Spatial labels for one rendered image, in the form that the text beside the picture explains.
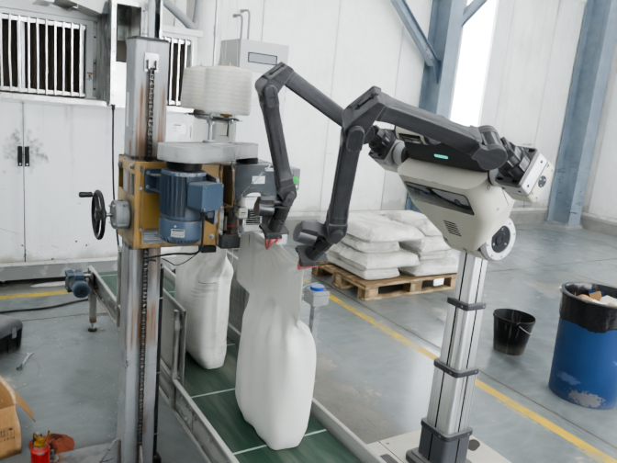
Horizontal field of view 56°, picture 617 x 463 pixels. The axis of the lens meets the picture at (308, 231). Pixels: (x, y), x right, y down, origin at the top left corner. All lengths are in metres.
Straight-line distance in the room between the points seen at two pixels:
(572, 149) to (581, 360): 7.05
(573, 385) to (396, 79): 5.02
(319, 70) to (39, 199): 3.72
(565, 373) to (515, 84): 6.27
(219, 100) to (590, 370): 2.71
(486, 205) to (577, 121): 8.72
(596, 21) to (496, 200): 8.90
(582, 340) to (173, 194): 2.61
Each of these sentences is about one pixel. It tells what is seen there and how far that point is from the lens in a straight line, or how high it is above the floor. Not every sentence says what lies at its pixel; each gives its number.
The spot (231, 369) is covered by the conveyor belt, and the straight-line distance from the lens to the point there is 2.71.
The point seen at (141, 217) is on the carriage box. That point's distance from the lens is 2.13.
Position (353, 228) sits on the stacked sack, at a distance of 5.02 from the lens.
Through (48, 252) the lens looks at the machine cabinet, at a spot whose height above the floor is 0.27.
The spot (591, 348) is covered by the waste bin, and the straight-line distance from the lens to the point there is 3.75.
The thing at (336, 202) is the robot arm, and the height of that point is 1.32.
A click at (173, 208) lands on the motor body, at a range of 1.97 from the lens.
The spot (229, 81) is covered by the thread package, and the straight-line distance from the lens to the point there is 1.97.
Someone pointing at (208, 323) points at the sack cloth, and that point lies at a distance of 2.65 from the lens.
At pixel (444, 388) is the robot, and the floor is 0.61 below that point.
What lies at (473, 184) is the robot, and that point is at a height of 1.40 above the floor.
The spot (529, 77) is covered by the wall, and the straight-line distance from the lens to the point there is 9.72.
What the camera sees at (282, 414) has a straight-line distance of 2.09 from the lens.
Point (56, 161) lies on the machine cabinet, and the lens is 4.81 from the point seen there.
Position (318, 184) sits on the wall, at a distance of 7.26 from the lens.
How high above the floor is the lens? 1.59
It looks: 12 degrees down
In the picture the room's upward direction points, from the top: 5 degrees clockwise
